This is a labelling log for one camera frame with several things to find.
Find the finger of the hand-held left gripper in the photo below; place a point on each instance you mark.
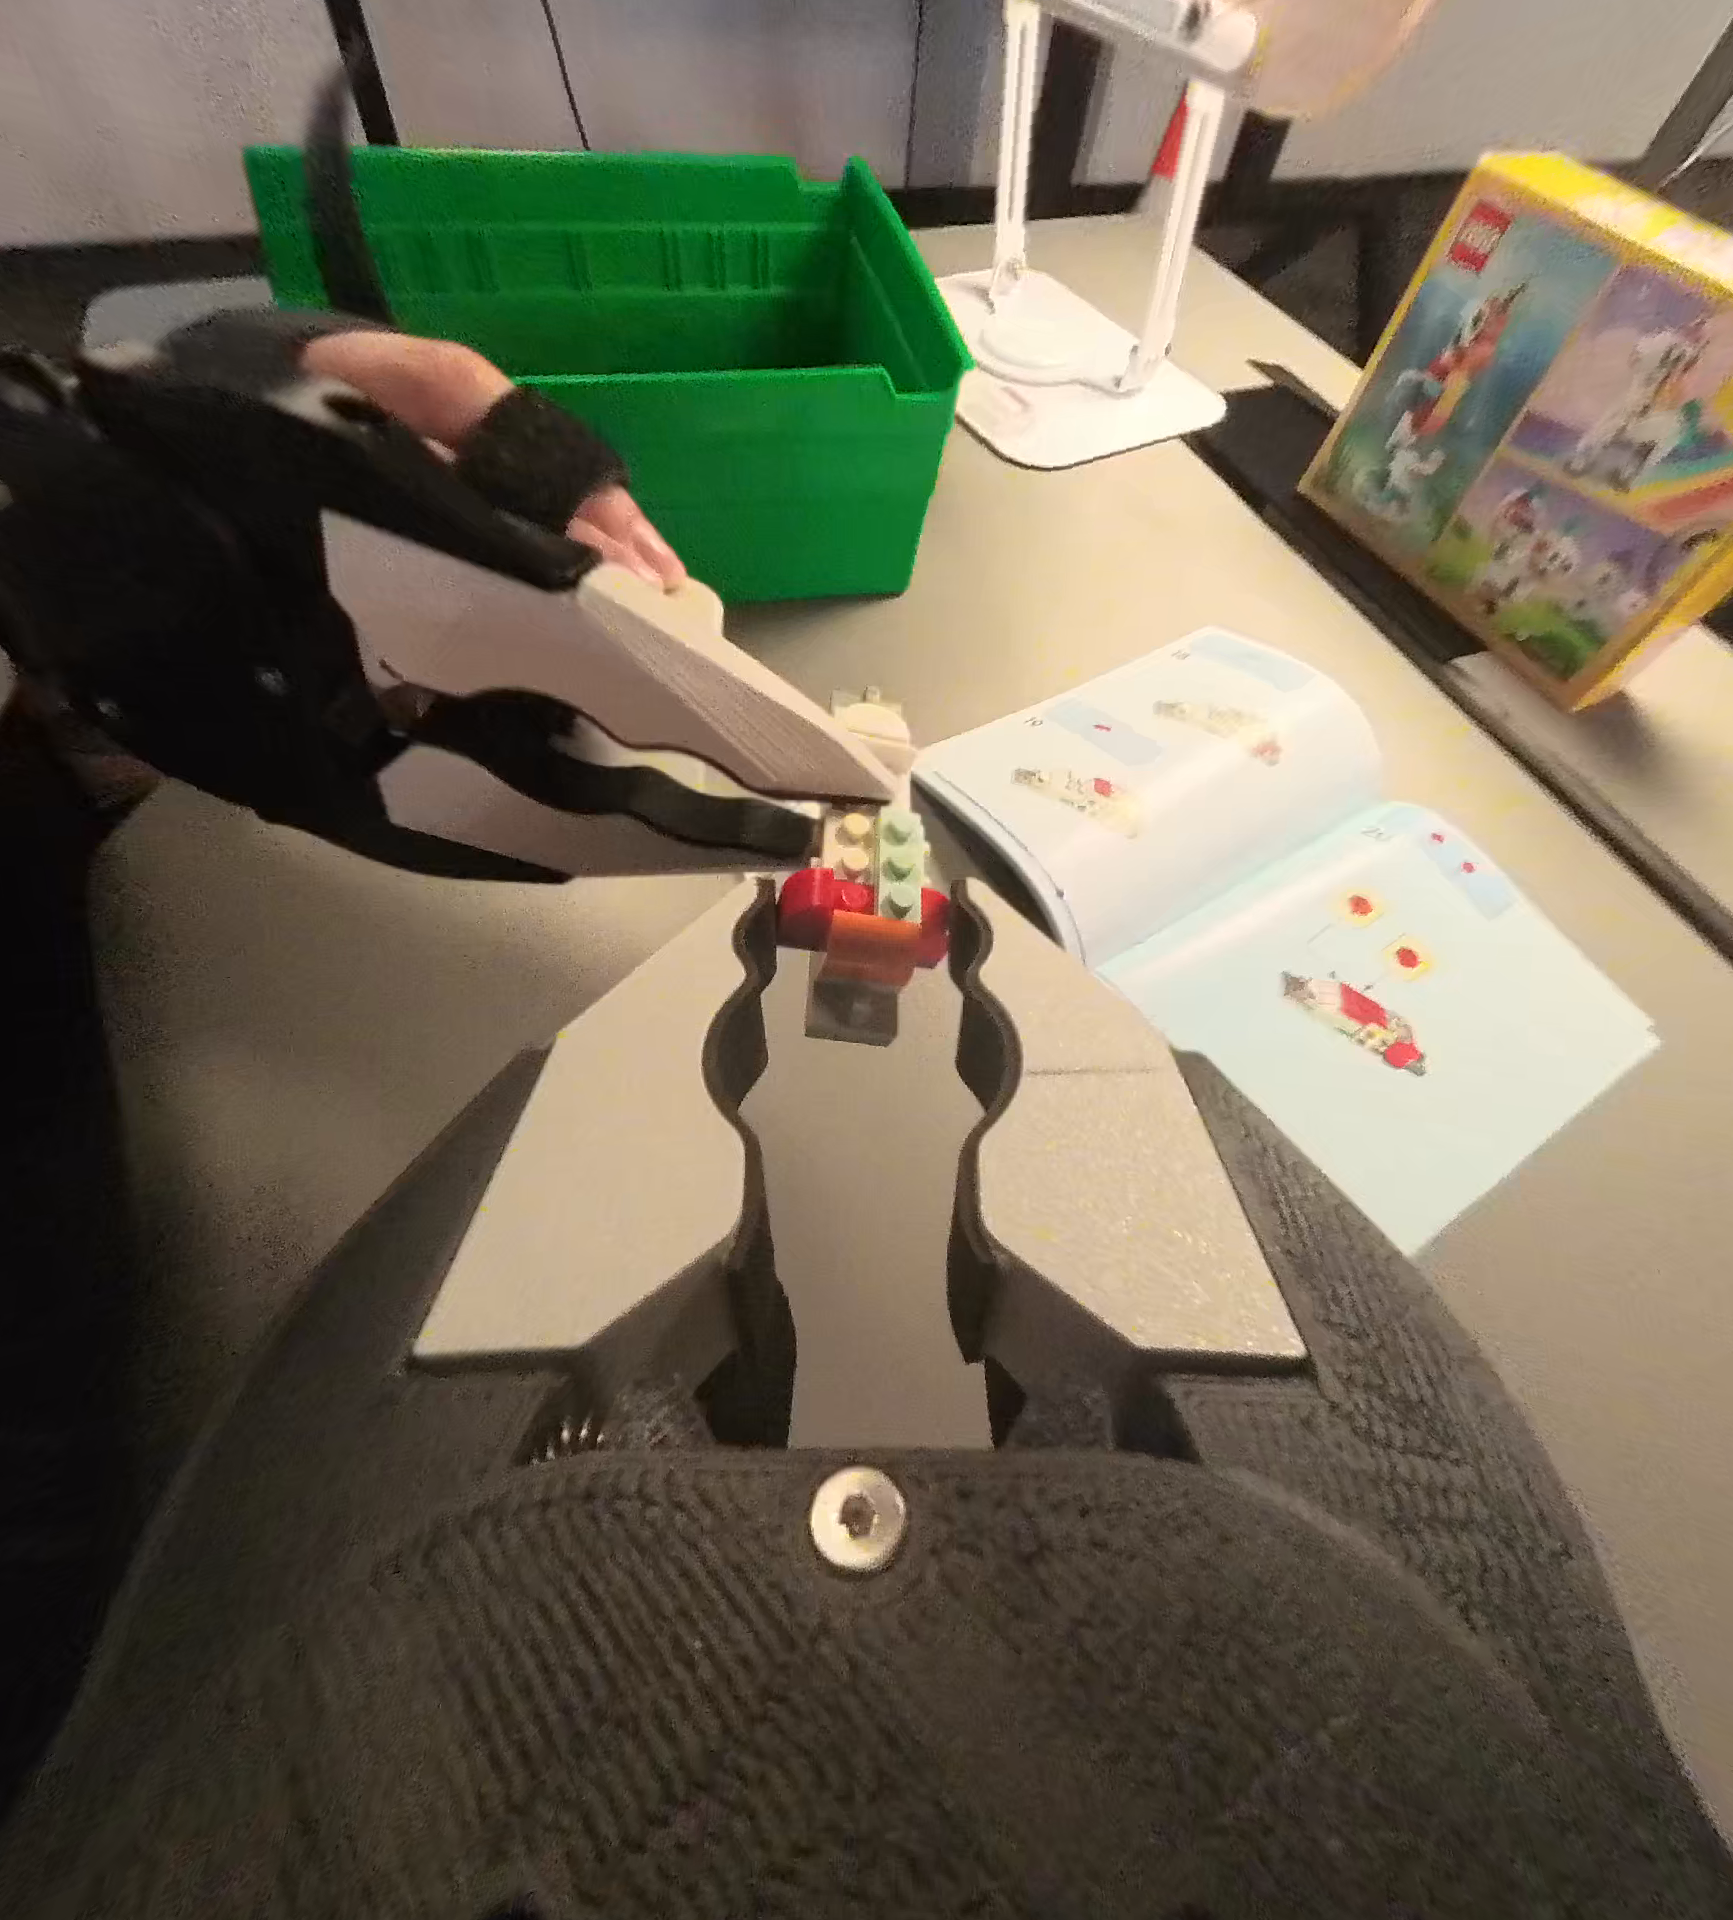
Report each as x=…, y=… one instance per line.
x=507, y=811
x=655, y=675

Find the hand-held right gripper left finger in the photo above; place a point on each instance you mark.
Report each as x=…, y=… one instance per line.
x=597, y=1202

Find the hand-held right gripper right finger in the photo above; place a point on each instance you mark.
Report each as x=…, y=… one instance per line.
x=1121, y=1202

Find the small lego model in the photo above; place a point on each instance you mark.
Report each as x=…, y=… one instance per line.
x=868, y=914

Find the yellow lego set box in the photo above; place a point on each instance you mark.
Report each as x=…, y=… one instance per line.
x=1570, y=433

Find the person's left hand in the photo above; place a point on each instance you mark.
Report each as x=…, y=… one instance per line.
x=409, y=374

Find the open instruction booklet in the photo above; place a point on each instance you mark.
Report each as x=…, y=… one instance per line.
x=1254, y=900

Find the green plastic bin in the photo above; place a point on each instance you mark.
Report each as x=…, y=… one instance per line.
x=655, y=330

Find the white desk stand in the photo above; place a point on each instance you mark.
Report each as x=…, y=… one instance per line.
x=1093, y=390

